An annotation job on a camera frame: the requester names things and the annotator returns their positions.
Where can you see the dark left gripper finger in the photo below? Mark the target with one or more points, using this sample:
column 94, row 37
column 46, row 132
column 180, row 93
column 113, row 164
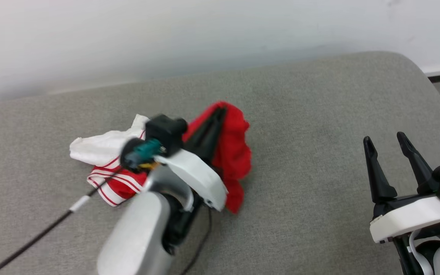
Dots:
column 201, row 131
column 214, row 141

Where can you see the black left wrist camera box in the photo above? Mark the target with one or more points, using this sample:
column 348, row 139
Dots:
column 164, row 131

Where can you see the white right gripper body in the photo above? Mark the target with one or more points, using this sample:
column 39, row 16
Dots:
column 407, row 217

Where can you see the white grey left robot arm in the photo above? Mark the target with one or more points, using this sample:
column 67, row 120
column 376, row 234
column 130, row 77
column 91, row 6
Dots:
column 136, row 236

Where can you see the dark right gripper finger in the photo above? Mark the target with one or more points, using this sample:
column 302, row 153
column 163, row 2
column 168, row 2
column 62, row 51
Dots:
column 416, row 164
column 376, row 175

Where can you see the red white t-shirt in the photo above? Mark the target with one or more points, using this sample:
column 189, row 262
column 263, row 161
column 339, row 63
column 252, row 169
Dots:
column 231, row 149

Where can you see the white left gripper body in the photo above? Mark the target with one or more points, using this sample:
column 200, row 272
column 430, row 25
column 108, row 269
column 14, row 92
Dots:
column 197, row 177

